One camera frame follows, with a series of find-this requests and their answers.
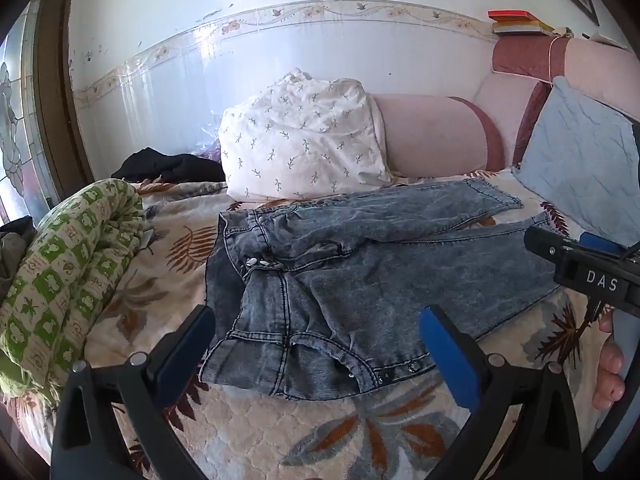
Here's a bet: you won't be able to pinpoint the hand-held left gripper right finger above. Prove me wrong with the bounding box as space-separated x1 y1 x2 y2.
418 304 586 480

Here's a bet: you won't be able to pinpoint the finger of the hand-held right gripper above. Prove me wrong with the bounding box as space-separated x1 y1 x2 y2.
579 233 628 262
523 226 582 267

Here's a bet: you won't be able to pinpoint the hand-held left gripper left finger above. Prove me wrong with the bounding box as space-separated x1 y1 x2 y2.
50 304 217 480

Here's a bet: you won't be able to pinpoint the grey washed denim pants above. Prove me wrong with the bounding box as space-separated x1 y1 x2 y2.
199 177 563 402

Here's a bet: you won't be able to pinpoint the person's right hand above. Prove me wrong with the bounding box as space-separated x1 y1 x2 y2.
591 309 627 414

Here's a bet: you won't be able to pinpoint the light blue pillow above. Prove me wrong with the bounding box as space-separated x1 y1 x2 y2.
511 76 640 248

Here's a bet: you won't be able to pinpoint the leaf-print cream blanket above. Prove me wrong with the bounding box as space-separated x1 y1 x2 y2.
10 167 623 480

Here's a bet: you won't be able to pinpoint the green patterned quilt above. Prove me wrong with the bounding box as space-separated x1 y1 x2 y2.
0 178 147 396

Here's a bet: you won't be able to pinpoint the pink bolster cushion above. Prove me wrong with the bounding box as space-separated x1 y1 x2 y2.
372 35 640 177

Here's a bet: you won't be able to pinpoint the black cloth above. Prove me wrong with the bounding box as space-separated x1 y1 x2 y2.
111 147 227 183

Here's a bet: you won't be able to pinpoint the dark grey cloth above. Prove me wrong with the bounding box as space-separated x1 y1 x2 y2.
0 216 37 303

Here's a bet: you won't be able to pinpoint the yellow book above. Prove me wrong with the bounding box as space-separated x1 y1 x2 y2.
492 20 555 36

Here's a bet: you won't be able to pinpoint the white leaf-print pillow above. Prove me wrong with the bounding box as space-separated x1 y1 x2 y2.
218 67 396 202

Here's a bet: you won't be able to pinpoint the stained glass door panel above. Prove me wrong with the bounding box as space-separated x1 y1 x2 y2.
0 0 62 223

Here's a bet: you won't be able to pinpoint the thin cream cord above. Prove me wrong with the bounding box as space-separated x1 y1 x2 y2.
547 30 574 84

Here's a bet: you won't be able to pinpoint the brown wooden door frame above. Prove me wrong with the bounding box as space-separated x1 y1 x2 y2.
32 0 96 198

